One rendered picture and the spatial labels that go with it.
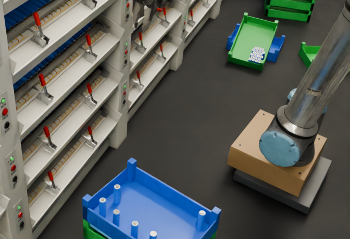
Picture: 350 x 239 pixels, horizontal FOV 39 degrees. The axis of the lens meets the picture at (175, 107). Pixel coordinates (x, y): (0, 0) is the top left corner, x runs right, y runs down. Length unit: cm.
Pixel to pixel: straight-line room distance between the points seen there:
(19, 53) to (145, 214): 54
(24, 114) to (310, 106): 88
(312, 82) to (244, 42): 133
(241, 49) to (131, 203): 164
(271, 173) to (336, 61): 62
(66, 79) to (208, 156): 82
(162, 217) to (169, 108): 109
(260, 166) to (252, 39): 110
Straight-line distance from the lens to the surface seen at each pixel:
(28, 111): 145
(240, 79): 267
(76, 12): 154
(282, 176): 195
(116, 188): 133
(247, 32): 291
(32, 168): 156
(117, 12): 177
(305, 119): 166
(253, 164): 197
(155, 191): 141
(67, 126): 169
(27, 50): 135
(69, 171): 182
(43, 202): 172
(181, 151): 215
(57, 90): 153
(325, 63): 154
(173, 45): 256
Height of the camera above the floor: 144
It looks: 37 degrees down
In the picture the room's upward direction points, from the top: 7 degrees clockwise
